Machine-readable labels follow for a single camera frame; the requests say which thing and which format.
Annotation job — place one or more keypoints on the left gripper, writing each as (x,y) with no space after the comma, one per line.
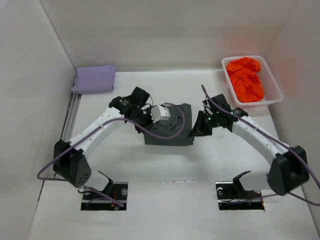
(150,123)

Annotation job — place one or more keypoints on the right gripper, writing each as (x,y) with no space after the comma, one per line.
(199,129)

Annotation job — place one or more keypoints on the grey t-shirt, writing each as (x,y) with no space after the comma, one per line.
(178,124)

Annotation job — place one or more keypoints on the purple t-shirt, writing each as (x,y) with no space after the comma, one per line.
(94,80)

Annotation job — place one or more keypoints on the orange t-shirt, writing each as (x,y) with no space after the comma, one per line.
(243,75)

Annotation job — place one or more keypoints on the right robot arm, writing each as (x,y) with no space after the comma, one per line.
(287,165)

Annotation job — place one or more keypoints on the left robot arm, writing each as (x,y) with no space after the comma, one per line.
(73,155)

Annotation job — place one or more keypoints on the white plastic laundry basket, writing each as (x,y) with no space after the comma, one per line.
(271,89)

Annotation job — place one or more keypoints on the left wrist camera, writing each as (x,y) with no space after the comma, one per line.
(159,113)

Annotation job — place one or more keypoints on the aluminium rail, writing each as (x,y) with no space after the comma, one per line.
(71,115)

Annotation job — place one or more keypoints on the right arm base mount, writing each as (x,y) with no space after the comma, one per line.
(232,196)

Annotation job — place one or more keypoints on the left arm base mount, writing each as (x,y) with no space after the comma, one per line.
(116,200)

